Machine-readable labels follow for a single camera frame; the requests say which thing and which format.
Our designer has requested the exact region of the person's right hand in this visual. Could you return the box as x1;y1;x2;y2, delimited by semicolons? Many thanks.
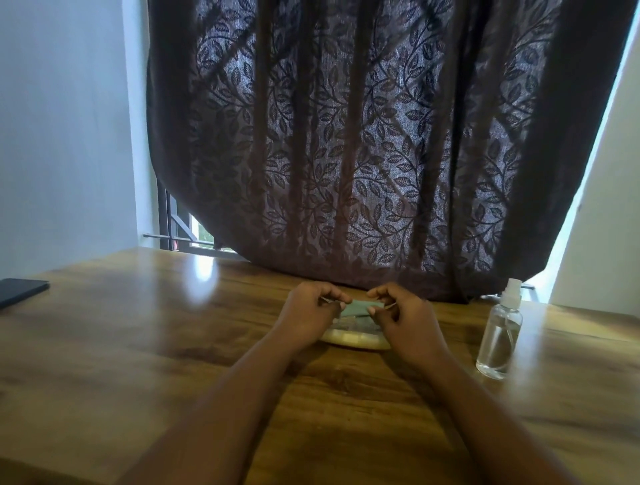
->
366;282;451;368

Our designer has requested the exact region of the person's left hand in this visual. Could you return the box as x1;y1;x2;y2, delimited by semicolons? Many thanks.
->
272;281;353;349

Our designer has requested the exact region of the grey-green cloth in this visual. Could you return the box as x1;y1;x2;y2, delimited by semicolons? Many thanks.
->
321;297;396;320

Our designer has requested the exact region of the person's left forearm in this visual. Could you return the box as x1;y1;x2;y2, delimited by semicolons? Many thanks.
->
117;332;313;485

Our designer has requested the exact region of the person's right forearm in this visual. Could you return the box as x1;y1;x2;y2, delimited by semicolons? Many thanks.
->
395;350;581;485

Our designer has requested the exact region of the cream oval plate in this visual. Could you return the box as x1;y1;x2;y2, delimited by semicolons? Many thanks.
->
320;318;392;351

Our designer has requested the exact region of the clear spray bottle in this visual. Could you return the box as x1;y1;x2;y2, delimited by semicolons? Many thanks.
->
475;278;524;381

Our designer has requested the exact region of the dark leaf-patterned curtain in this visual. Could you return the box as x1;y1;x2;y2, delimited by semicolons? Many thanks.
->
146;0;640;304

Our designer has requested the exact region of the black window grille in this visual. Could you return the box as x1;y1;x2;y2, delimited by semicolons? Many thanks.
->
143;178;241;254

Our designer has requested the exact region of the black smartphone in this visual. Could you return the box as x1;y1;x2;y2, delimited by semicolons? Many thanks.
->
0;278;51;310

